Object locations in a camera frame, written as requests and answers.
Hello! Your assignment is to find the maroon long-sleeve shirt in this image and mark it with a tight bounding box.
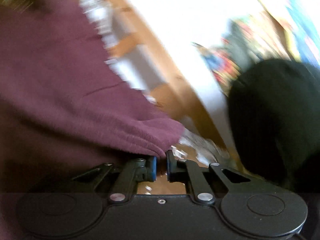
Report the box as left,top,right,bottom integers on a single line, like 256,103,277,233
1,0,184,239

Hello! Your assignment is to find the brown PF patterned blanket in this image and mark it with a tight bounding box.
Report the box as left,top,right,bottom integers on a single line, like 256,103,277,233
135,149,251,196

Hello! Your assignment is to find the black puffy jacket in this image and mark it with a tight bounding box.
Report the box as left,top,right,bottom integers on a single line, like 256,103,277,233
228,59,319,186

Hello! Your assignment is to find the wooden bed frame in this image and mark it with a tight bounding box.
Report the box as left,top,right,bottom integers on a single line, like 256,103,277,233
106,0,227,150

